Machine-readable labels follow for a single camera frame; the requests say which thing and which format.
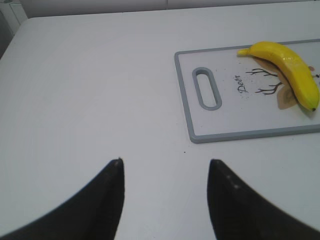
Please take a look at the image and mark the yellow plastic banana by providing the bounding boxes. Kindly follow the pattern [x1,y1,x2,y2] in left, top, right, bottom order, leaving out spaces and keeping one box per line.
[237,41,320,112]

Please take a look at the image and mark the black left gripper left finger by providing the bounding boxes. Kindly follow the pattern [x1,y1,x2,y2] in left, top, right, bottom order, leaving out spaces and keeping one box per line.
[1,158,125,240]

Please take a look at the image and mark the white grey-rimmed cutting board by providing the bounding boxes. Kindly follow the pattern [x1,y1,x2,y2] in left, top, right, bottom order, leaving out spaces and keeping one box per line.
[174,46,320,143]

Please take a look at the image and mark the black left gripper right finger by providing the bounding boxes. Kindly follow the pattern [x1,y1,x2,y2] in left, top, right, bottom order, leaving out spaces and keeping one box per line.
[207,159,320,240]

